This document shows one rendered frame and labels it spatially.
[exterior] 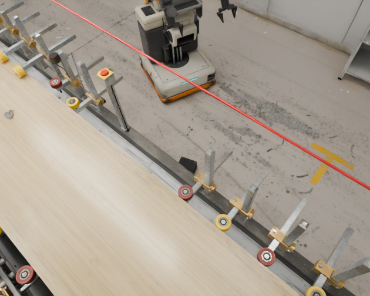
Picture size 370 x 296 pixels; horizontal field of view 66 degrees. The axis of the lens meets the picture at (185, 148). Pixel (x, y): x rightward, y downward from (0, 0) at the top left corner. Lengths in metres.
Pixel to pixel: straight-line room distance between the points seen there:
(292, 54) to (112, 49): 2.18
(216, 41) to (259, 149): 1.62
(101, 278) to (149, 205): 0.40
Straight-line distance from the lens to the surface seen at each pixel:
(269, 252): 1.47
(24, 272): 1.64
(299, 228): 1.34
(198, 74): 2.96
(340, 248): 1.66
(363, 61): 3.70
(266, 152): 2.76
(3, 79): 2.47
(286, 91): 3.29
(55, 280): 1.56
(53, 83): 2.24
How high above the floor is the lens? 2.30
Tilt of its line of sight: 58 degrees down
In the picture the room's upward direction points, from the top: 5 degrees counter-clockwise
